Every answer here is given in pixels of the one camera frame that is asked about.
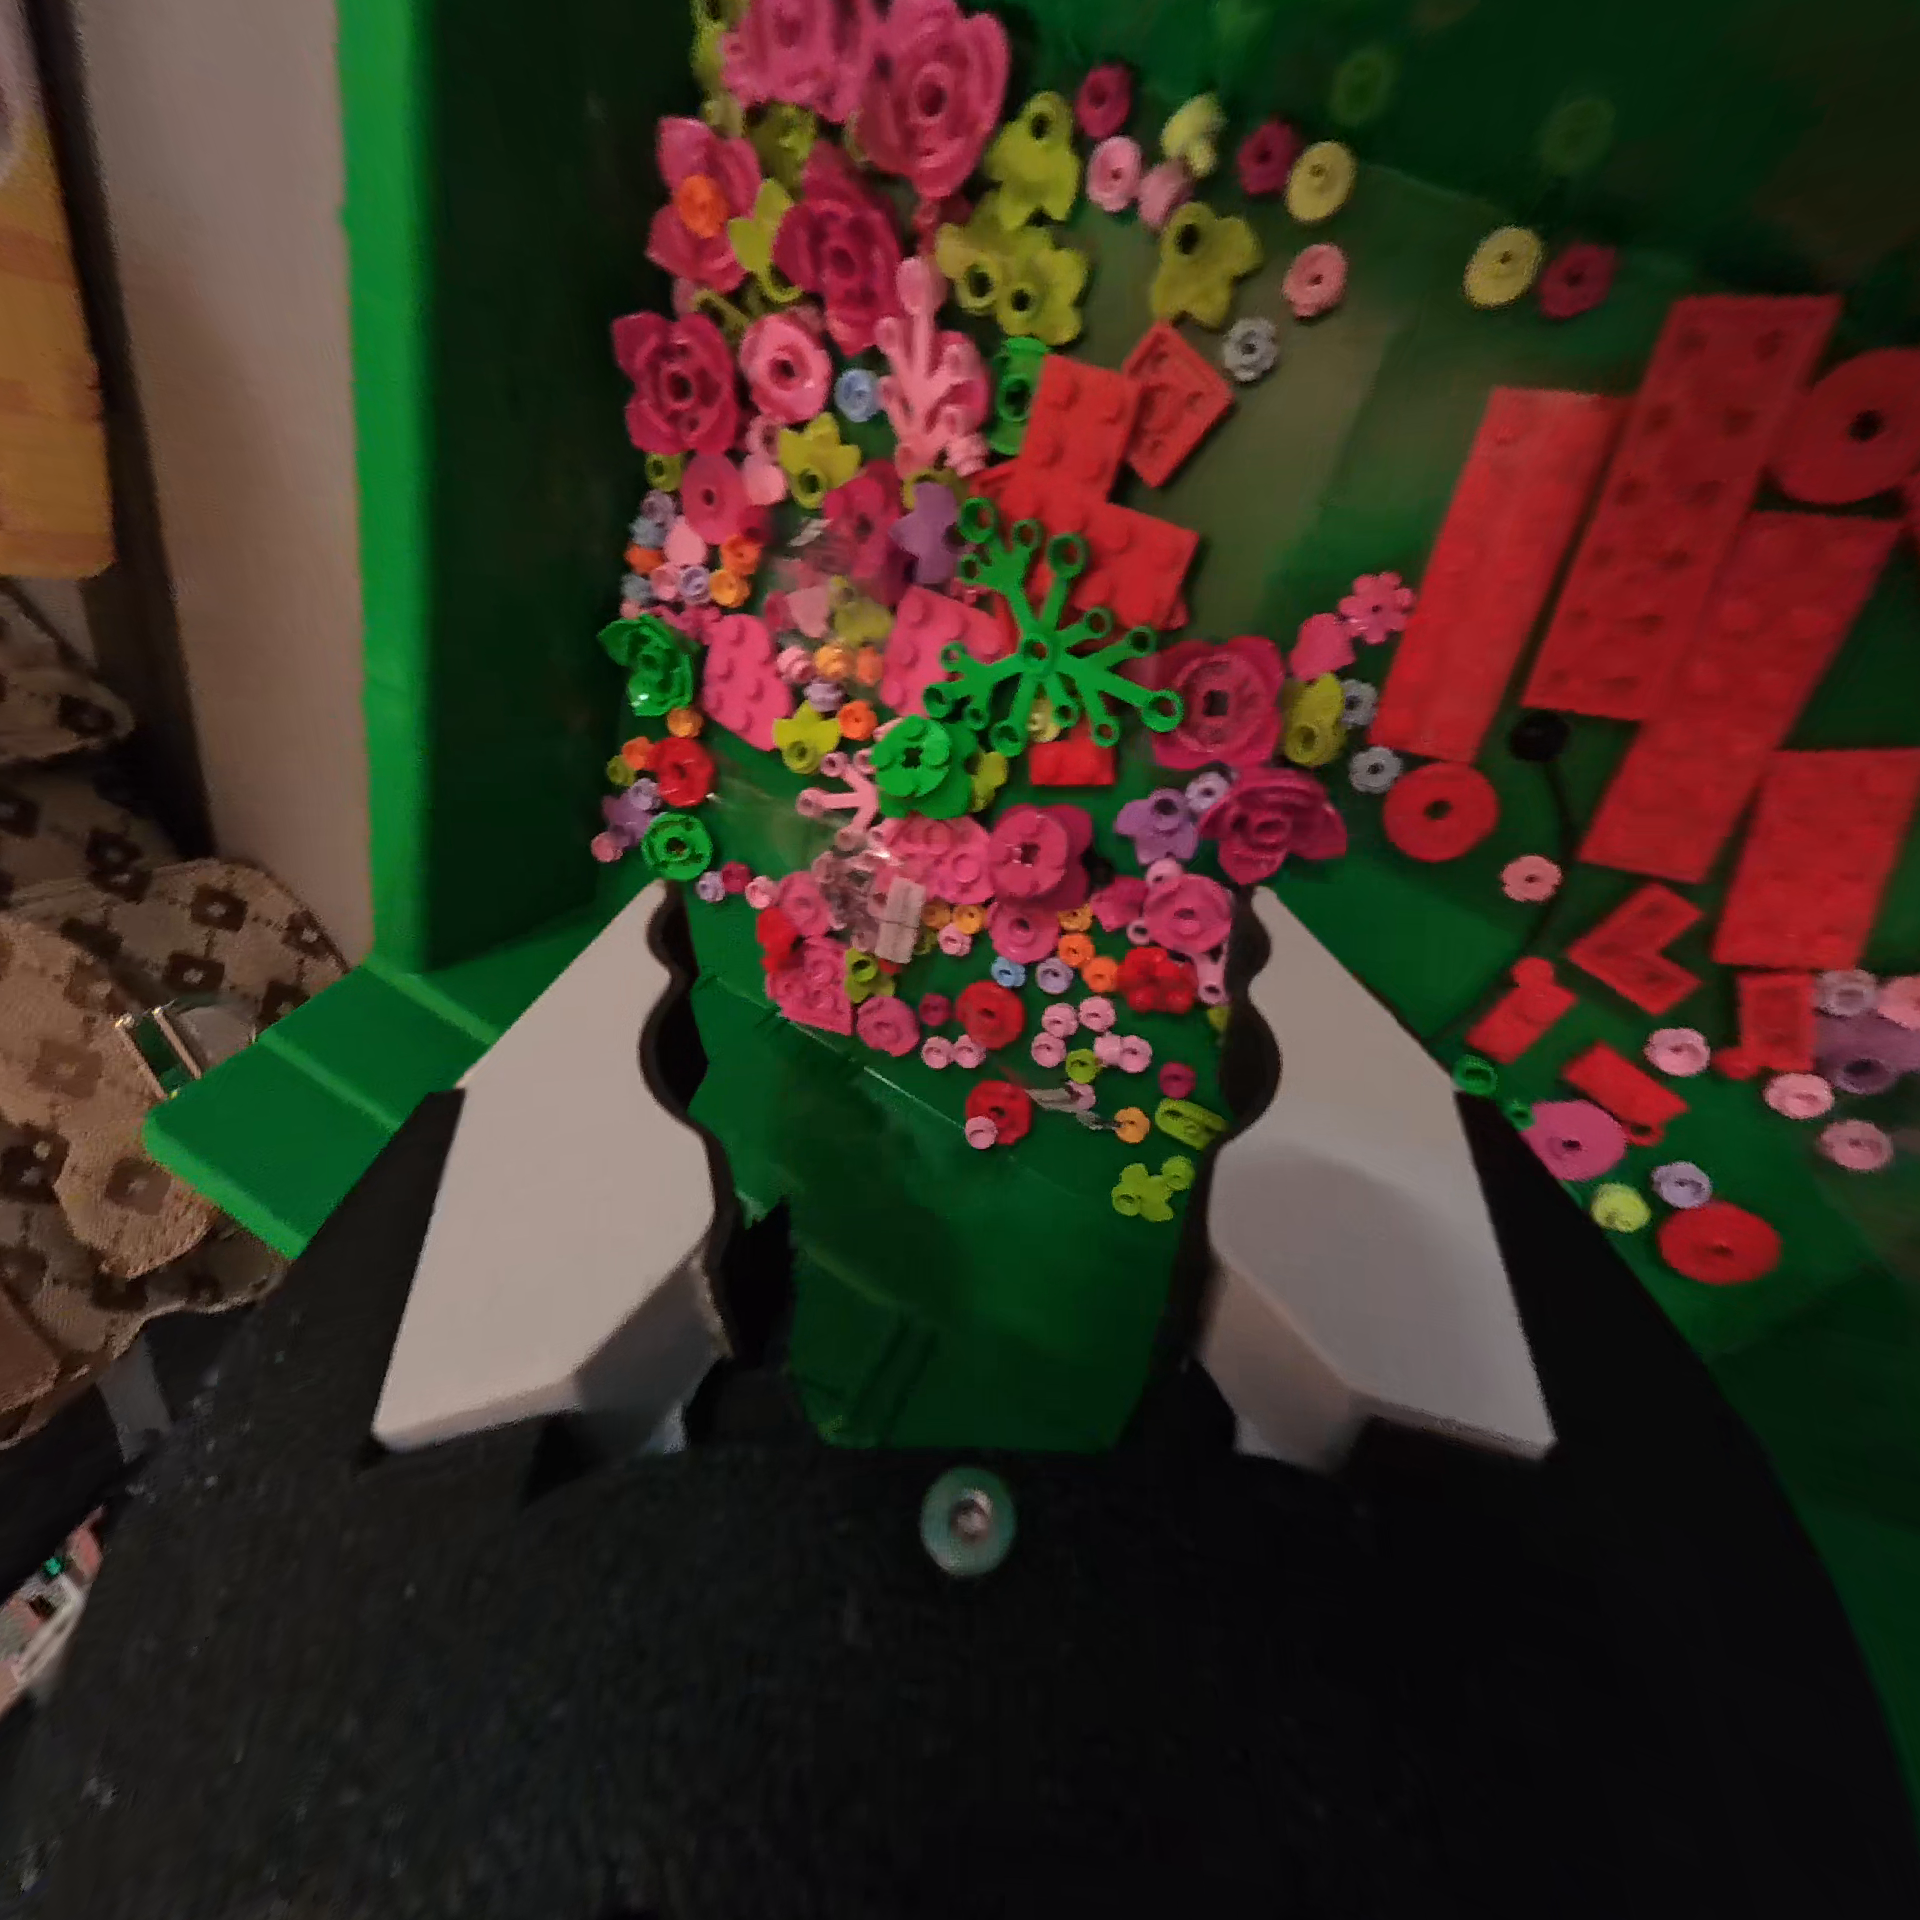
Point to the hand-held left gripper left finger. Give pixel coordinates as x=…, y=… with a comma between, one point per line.
x=556, y=1200

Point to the green lego leaf piece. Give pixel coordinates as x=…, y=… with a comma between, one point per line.
x=1039, y=647

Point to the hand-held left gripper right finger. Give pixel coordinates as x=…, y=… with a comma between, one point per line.
x=1366, y=1244

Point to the pile of lego flower pieces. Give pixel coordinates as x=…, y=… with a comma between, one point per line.
x=839, y=254

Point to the green plastic bin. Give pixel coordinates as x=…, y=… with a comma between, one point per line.
x=494, y=452

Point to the group of red lego plates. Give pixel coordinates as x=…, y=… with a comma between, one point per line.
x=1665, y=494

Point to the brown patterned bag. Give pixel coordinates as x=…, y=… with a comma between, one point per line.
x=106, y=1051

